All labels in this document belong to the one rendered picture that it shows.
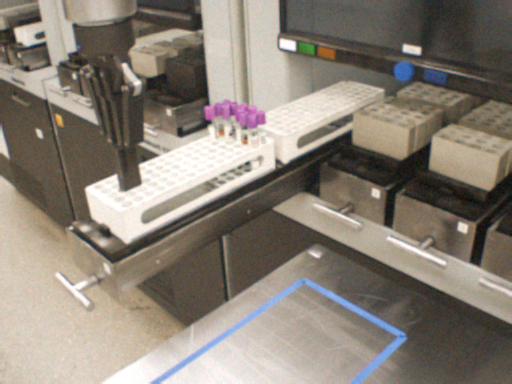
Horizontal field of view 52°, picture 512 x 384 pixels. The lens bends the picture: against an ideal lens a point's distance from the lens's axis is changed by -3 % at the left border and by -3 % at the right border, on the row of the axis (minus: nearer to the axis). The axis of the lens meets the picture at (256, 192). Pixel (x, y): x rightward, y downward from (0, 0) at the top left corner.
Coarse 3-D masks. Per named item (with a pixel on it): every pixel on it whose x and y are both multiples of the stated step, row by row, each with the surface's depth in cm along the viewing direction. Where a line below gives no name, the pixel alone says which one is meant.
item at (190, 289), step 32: (224, 0) 108; (64, 32) 166; (224, 32) 112; (224, 64) 116; (224, 96) 120; (64, 128) 172; (96, 128) 154; (192, 128) 127; (64, 160) 182; (96, 160) 162; (192, 256) 141; (224, 256) 131; (160, 288) 164; (192, 288) 148; (224, 288) 135; (192, 320) 156
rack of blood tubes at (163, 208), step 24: (192, 144) 89; (216, 144) 90; (240, 144) 88; (264, 144) 88; (144, 168) 83; (168, 168) 82; (192, 168) 83; (216, 168) 81; (264, 168) 89; (96, 192) 77; (120, 192) 77; (144, 192) 76; (168, 192) 76; (192, 192) 87; (216, 192) 83; (96, 216) 78; (120, 216) 72; (144, 216) 81; (168, 216) 78
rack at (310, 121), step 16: (320, 96) 106; (336, 96) 106; (352, 96) 106; (368, 96) 105; (272, 112) 100; (288, 112) 100; (304, 112) 99; (320, 112) 98; (336, 112) 98; (352, 112) 108; (272, 128) 93; (288, 128) 93; (304, 128) 93; (320, 128) 106; (336, 128) 105; (288, 144) 91; (304, 144) 100; (320, 144) 98
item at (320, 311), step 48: (288, 288) 63; (336, 288) 63; (384, 288) 63; (192, 336) 57; (240, 336) 57; (288, 336) 57; (336, 336) 56; (384, 336) 56; (432, 336) 55; (480, 336) 55
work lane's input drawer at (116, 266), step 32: (320, 160) 96; (256, 192) 87; (288, 192) 93; (96, 224) 78; (192, 224) 79; (224, 224) 84; (96, 256) 74; (128, 256) 73; (160, 256) 77; (64, 288) 77; (128, 288) 74
